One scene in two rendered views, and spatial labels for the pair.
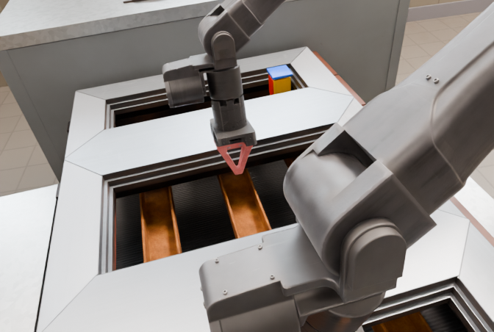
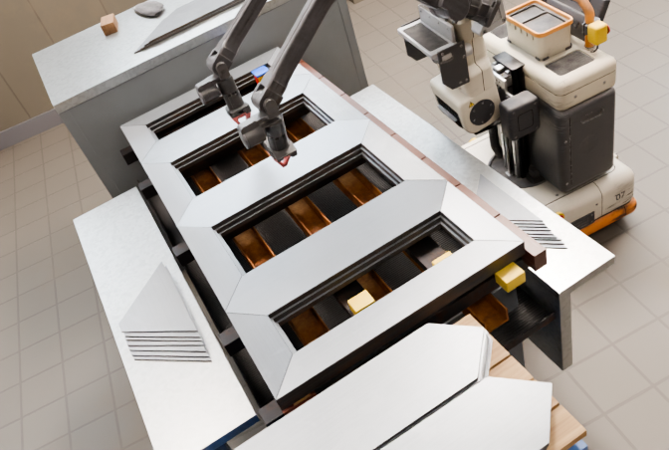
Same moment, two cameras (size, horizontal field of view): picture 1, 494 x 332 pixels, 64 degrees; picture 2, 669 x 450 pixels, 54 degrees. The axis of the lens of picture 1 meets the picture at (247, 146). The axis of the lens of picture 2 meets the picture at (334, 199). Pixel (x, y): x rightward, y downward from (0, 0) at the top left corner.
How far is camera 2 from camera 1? 158 cm
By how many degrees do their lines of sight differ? 4
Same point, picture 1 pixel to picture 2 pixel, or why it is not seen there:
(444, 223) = (357, 124)
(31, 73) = (86, 121)
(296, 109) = not seen: hidden behind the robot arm
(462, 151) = (282, 80)
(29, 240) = (136, 215)
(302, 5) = (264, 18)
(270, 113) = not seen: hidden behind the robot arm
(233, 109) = (235, 97)
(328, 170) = (258, 93)
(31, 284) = (152, 230)
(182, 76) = (206, 88)
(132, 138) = (177, 139)
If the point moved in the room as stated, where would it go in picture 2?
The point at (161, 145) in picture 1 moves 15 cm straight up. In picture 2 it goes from (198, 137) to (181, 105)
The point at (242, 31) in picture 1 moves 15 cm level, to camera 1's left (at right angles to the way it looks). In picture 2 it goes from (228, 59) to (184, 77)
